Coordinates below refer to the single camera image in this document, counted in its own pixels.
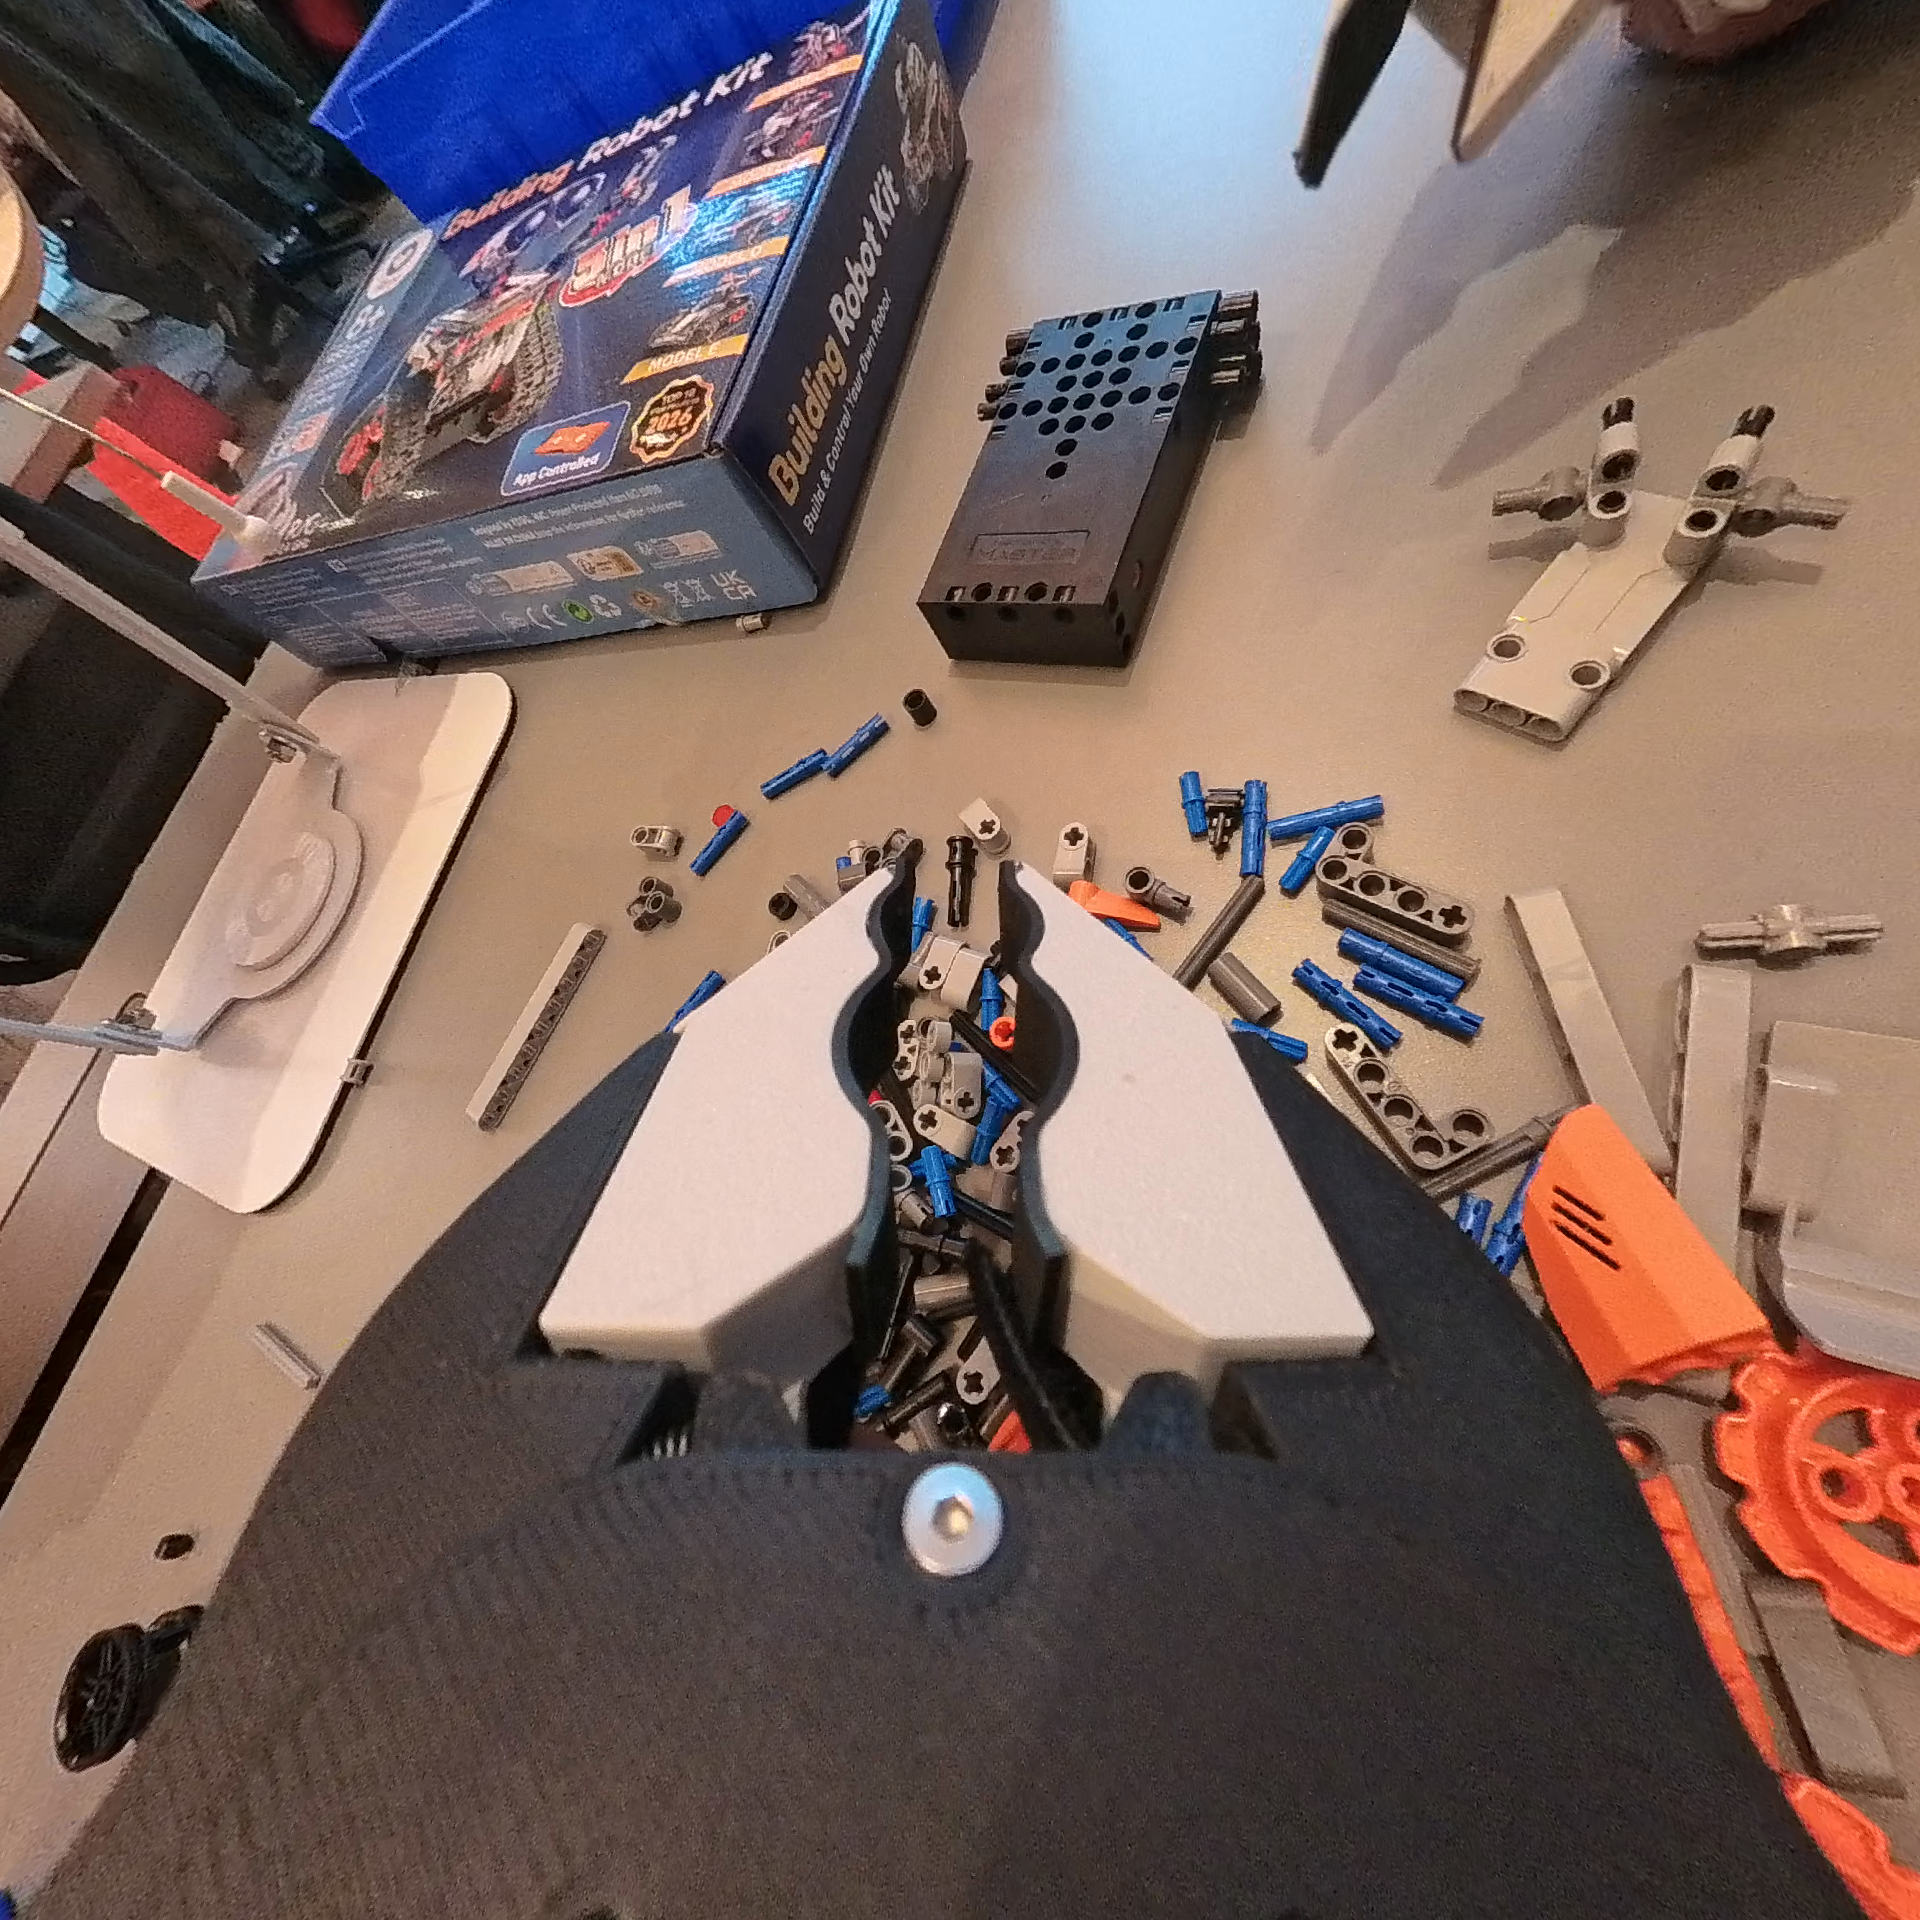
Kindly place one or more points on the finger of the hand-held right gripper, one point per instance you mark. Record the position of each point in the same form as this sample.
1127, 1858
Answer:
1531, 61
1349, 91

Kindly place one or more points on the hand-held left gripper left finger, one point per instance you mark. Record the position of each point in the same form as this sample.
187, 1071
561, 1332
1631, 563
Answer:
706, 1200

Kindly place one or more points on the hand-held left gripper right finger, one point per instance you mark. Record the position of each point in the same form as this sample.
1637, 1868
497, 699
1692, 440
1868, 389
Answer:
1202, 1200

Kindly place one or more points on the pile of small building pieces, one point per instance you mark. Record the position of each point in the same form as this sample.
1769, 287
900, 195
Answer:
1411, 960

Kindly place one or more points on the black perforated hub box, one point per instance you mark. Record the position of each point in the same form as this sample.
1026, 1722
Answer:
1079, 494

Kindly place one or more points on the grey panel assembly with connectors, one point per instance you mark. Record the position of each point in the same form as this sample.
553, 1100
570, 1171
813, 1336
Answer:
1589, 615

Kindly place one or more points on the blue connector pin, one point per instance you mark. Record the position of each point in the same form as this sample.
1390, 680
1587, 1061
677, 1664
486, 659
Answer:
717, 848
859, 743
698, 1002
793, 773

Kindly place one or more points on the long grey beam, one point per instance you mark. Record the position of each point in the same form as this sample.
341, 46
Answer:
535, 1026

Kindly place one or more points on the dark grey double connector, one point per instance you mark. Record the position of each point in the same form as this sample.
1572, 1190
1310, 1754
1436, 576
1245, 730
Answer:
654, 903

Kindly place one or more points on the grey flat strip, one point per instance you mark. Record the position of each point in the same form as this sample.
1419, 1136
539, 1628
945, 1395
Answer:
1710, 1110
1575, 1005

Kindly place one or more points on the grey axle rod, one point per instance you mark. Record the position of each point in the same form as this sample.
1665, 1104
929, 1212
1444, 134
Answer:
285, 1354

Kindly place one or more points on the orange vented panel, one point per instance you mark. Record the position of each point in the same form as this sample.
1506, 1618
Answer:
1652, 1261

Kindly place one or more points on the white book stand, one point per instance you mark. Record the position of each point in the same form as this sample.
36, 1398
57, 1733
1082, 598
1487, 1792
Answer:
347, 902

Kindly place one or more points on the orange plastic panels and gear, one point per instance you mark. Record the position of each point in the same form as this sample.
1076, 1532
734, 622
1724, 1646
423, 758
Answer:
1687, 1576

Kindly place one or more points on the grey flat panel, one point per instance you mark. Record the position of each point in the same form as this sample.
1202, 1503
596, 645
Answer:
1845, 1171

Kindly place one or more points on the grey cross axle connector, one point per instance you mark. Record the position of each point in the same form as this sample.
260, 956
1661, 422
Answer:
1794, 934

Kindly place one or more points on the orange gear wheel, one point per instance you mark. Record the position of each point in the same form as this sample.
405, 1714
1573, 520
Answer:
1845, 1440

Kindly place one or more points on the black rubber tyre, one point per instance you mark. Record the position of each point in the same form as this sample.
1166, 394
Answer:
113, 1695

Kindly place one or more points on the dark blue robot kit box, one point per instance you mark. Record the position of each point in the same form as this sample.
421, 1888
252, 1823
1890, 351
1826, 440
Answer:
601, 375

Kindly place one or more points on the blue tagged parts bin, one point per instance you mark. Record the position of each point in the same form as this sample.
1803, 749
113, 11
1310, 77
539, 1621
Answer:
494, 135

